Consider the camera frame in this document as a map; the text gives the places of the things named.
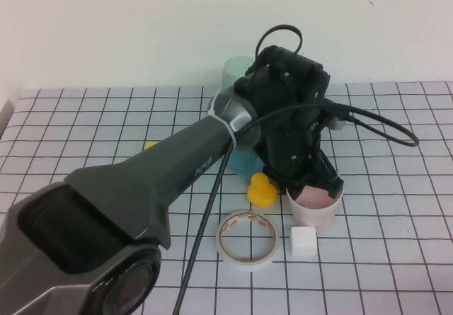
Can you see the yellow rubber duck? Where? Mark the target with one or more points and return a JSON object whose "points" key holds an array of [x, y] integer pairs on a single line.
{"points": [[262, 194]]}

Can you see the grey grid pattern table cloth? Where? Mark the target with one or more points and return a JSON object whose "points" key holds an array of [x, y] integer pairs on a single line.
{"points": [[70, 134]]}

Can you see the white zip tie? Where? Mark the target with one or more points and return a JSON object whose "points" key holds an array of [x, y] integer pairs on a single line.
{"points": [[226, 125]]}

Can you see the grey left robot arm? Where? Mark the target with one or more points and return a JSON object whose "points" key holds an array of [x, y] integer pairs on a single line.
{"points": [[141, 187]]}

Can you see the pale green plastic cup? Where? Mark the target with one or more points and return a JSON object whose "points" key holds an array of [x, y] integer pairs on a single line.
{"points": [[233, 70]]}

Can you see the pale pink plastic cup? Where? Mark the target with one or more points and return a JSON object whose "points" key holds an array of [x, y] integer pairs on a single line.
{"points": [[311, 216]]}

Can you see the white foam cube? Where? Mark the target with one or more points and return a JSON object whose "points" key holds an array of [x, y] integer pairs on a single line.
{"points": [[302, 242]]}

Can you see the blue cup stand with posts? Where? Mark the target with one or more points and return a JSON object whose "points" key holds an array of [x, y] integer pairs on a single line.
{"points": [[244, 163]]}

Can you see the yellow foam cube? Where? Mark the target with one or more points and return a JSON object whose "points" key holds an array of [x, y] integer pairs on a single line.
{"points": [[151, 145]]}

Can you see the white tape roll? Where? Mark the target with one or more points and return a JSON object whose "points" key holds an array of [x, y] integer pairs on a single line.
{"points": [[226, 251]]}

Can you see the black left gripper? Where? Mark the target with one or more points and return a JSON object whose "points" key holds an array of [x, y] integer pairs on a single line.
{"points": [[286, 152]]}

